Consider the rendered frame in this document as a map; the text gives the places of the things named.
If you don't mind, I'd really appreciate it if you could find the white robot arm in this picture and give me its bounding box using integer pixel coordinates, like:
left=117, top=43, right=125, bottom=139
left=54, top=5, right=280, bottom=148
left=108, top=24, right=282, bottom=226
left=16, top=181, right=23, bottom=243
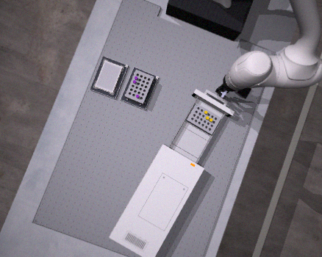
left=225, top=0, right=322, bottom=99

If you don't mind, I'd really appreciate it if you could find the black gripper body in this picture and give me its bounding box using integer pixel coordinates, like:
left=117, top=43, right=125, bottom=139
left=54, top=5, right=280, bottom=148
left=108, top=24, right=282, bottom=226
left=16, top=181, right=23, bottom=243
left=223, top=77, right=236, bottom=93

